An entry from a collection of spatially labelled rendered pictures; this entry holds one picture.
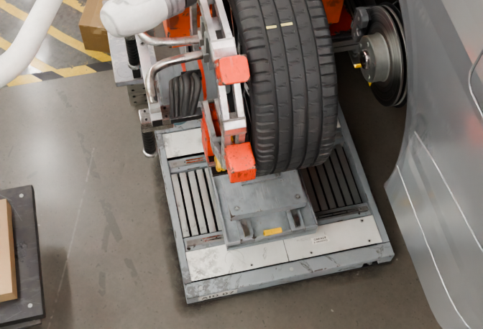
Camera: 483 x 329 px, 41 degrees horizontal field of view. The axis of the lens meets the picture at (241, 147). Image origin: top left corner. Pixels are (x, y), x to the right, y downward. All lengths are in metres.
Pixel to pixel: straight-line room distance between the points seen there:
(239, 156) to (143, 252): 0.95
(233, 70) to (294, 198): 0.96
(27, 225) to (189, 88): 0.95
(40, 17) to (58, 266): 1.27
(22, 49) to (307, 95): 0.73
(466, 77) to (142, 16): 0.77
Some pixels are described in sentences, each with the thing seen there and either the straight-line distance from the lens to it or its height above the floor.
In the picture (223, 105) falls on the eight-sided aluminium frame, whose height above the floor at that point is 1.01.
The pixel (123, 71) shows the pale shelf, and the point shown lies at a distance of 2.56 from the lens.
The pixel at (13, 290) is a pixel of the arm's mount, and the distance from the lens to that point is 2.32.
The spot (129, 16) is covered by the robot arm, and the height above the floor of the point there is 1.26.
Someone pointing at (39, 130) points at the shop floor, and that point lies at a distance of 3.01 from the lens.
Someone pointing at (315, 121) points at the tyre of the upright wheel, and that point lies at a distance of 1.79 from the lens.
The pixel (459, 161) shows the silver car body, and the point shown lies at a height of 1.23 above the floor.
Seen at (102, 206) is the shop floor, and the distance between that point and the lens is 2.77.
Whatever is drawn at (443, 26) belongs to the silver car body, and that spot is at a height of 1.41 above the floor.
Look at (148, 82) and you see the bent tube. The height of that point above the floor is 1.01.
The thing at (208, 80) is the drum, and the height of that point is 0.90.
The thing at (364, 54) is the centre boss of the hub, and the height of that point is 0.87.
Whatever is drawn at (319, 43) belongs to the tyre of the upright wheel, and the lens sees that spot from 1.75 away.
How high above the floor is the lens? 2.47
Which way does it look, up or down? 59 degrees down
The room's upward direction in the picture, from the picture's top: 4 degrees clockwise
